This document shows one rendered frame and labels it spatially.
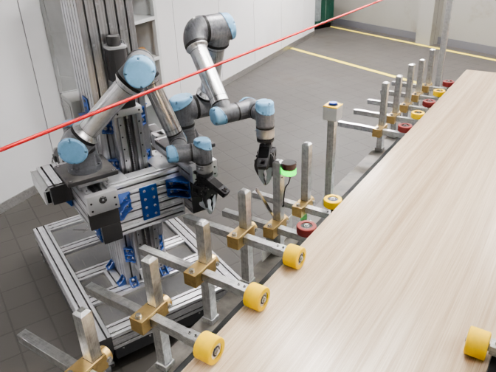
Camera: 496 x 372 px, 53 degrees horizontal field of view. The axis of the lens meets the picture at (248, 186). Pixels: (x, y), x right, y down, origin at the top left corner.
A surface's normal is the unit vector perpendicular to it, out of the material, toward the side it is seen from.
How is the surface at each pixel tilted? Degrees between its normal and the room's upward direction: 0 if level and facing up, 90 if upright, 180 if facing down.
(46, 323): 0
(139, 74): 85
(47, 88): 90
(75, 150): 95
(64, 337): 0
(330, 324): 0
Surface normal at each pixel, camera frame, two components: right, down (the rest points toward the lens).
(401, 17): -0.83, 0.29
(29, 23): 0.89, 0.18
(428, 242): -0.04, -0.88
